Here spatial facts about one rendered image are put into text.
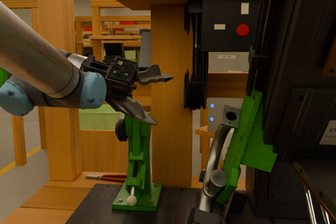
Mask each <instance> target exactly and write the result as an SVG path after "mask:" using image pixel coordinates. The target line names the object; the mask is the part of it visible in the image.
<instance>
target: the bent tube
mask: <svg viewBox="0 0 336 224"><path fill-rule="evenodd" d="M240 114H241V109H240V108H237V107H233V106H229V105H226V104H225V105H224V108H223V113H222V119H221V122H220V124H219V126H218V128H217V130H216V133H215V135H214V138H213V141H212V144H211V147H210V151H209V154H208V158H207V163H206V168H205V173H204V179H203V184H202V190H201V195H200V201H199V206H198V209H199V210H202V211H206V212H209V213H210V212H211V209H212V202H213V198H208V197H206V196H205V194H204V192H203V187H204V185H205V183H207V181H209V179H210V175H211V173H212V172H213V171H214V170H217V169H218V164H219V159H220V155H221V152H222V148H223V145H224V143H225V140H226V137H227V135H228V133H229V132H230V130H231V128H233V129H238V128H239V121H240Z"/></svg>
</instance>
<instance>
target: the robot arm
mask: <svg viewBox="0 0 336 224"><path fill-rule="evenodd" d="M109 62H111V63H109ZM109 62H108V63H105V62H101V61H98V60H95V56H94V55H91V54H89V55H88V57H85V56H82V55H78V54H75V53H72V52H68V51H65V50H62V49H58V48H55V47H53V46H52V45H51V44H50V43H48V42H47V41H46V40H45V39H44V38H43V37H41V36H40V35H39V34H38V33H37V32H36V31H34V30H33V29H32V28H31V27H30V26H29V25H27V24H26V23H25V22H24V21H23V20H22V19H20V18H19V17H18V16H17V15H16V14H15V13H14V12H12V11H11V10H10V9H9V8H8V7H7V6H5V5H4V4H3V3H2V2H1V1H0V67H1V68H3V69H4V70H6V71H8V72H9V73H11V74H13V75H12V76H11V77H10V78H9V79H8V80H6V81H5V82H4V84H3V86H2V87H1V88H0V106H1V107H2V108H3V109H4V110H5V111H6V112H8V113H10V114H12V115H14V116H19V117H22V116H25V115H27V114H28V113H29V112H30V111H32V110H33V109H34V107H35V106H38V107H57V108H74V109H82V110H85V109H97V108H99V107H101V105H102V104H103V103H104V101H106V102H107V103H108V104H109V105H110V106H111V107H112V108H113V109H114V110H115V111H116V112H122V113H123V114H125V115H127V116H129V117H131V118H133V119H136V120H139V121H141V122H144V123H147V124H150V125H155V126H156V125H157V124H158V123H157V122H156V121H155V120H154V119H153V118H152V117H151V116H148V115H147V114H146V112H145V111H144V108H143V106H142V104H141V103H140V102H139V101H138V100H132V98H133V95H132V92H133V90H136V89H137V85H136V84H134V83H135V82H138V83H139V84H140V85H142V86H145V85H148V84H149V83H158V82H167V81H169V80H171V79H173V76H172V75H169V74H166V73H161V71H160V67H159V65H158V64H152V65H151V66H150V67H149V68H148V69H147V70H146V71H138V68H137V62H136V61H132V60H129V59H125V58H122V57H118V56H116V57H115V59H114V60H110V61H109Z"/></svg>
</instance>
